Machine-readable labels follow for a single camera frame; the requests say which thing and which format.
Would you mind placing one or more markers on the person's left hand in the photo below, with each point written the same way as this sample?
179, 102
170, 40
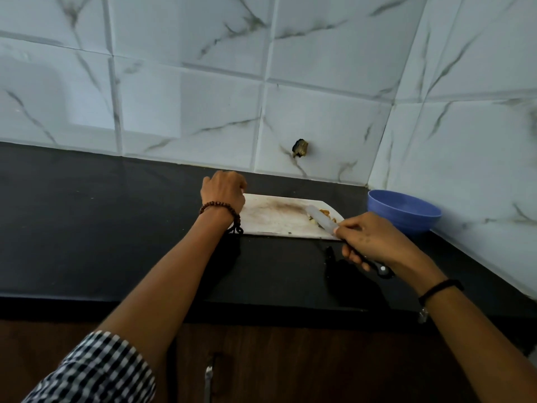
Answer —
224, 188

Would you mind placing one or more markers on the person's right hand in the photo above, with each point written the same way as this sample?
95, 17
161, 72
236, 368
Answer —
381, 243

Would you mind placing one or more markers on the blue plastic bowl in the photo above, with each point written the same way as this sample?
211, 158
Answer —
405, 211

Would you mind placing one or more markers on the white cutting board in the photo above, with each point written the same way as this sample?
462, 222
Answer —
277, 218

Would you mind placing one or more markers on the brown potato piece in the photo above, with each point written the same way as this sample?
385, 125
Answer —
325, 213

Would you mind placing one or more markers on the steel kitchen knife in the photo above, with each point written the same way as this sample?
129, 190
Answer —
321, 218

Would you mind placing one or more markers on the person's right forearm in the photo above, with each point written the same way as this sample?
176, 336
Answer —
482, 356

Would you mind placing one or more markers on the person's left forearm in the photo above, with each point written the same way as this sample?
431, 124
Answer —
163, 285

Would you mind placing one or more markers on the black wristband with charm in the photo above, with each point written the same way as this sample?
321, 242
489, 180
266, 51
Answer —
438, 287

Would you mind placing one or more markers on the black white checkered shirt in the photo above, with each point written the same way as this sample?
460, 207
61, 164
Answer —
96, 373

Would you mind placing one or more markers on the brown wall pipe stub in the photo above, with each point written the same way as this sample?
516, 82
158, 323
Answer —
300, 148

